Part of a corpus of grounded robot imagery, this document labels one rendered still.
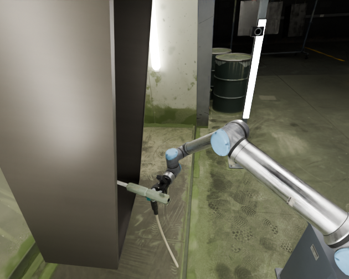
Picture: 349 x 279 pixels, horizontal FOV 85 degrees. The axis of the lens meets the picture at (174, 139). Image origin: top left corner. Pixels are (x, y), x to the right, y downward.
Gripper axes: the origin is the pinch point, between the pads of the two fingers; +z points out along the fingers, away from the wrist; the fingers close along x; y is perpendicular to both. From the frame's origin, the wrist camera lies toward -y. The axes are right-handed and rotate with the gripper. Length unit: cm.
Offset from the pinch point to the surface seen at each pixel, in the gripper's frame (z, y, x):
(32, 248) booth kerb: 46, 39, 77
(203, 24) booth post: -178, -89, 27
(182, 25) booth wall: -171, -89, 50
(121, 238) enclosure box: 26.2, 7.4, 4.8
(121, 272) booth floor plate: 29, 49, 14
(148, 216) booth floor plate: -15, 48, 20
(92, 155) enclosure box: 38, -64, -12
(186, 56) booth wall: -173, -56, 47
